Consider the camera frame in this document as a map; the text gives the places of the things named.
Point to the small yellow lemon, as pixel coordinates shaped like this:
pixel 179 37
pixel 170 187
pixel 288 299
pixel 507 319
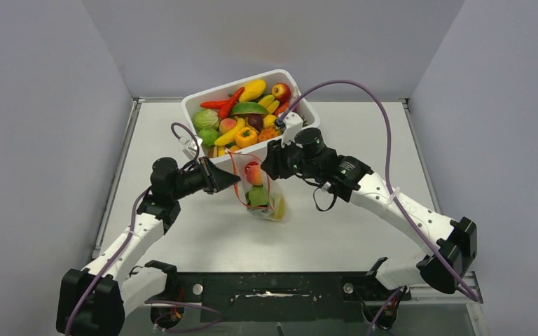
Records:
pixel 269 121

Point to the red chili pepper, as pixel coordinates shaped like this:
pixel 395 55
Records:
pixel 214 104
pixel 224 111

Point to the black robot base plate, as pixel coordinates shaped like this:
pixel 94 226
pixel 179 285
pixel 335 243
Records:
pixel 278 296

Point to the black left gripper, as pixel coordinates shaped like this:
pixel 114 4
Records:
pixel 216 178

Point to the clear zip top bag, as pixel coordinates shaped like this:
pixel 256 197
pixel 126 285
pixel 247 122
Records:
pixel 238 161

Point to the orange fried food piece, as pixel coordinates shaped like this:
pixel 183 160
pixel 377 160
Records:
pixel 268 133

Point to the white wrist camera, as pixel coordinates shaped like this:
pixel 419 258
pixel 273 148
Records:
pixel 191 147
pixel 290 124

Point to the green leaf vegetable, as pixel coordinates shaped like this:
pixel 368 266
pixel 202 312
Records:
pixel 257 196

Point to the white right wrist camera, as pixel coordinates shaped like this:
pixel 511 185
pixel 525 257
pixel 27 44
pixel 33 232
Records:
pixel 290 124

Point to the yellow mango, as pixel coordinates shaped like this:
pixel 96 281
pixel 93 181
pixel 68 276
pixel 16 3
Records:
pixel 253 90

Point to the green custard apple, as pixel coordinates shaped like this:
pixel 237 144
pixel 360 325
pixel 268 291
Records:
pixel 208 136

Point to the dark purple passionfruit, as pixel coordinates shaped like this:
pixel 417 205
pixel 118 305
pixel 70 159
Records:
pixel 255 121

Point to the watermelon slice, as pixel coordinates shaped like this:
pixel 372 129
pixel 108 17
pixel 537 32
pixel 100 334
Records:
pixel 248 107

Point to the pink peach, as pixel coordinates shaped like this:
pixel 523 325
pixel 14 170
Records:
pixel 254 176
pixel 227 125

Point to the yellow banana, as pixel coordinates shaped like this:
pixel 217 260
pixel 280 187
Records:
pixel 227 138

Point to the yellow bell pepper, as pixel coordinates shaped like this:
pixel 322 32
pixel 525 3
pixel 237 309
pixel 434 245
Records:
pixel 246 137

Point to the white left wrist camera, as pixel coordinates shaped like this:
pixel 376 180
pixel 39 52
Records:
pixel 191 147

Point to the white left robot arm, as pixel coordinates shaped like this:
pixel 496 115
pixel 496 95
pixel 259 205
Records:
pixel 96 299

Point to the red apple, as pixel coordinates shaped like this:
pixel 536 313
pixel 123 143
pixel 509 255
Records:
pixel 281 92

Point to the yellow green starfruit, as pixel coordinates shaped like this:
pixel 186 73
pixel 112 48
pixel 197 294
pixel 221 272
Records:
pixel 279 208

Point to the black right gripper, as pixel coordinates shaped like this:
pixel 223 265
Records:
pixel 275 162

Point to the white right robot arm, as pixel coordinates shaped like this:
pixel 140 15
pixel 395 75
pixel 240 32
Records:
pixel 448 246

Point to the green cabbage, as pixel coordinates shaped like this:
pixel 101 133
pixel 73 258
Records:
pixel 206 119

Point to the orange tangerine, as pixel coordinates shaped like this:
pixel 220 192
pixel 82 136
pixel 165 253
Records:
pixel 282 108

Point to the red tomato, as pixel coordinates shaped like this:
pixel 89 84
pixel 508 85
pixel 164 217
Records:
pixel 249 165

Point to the white plastic bin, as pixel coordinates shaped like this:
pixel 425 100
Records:
pixel 219 154

